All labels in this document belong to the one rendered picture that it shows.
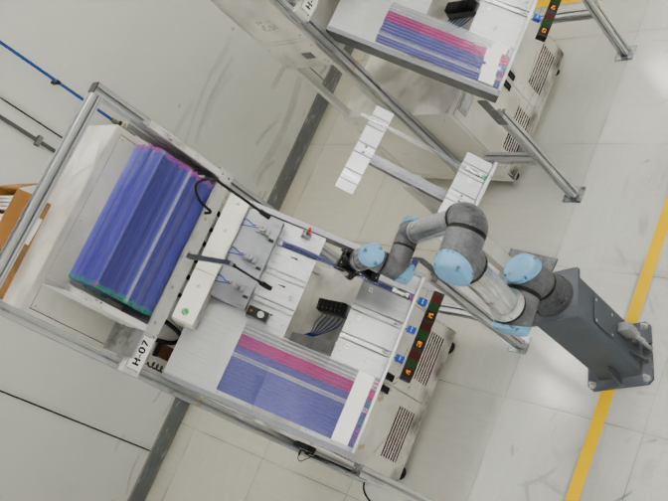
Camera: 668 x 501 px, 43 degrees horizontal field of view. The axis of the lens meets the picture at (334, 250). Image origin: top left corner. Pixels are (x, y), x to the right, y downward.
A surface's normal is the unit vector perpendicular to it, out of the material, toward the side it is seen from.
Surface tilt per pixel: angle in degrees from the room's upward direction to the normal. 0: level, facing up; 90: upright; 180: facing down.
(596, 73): 0
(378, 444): 90
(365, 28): 44
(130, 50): 90
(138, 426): 90
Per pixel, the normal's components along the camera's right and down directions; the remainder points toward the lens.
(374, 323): 0.04, -0.25
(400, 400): 0.67, 0.09
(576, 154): -0.63, -0.45
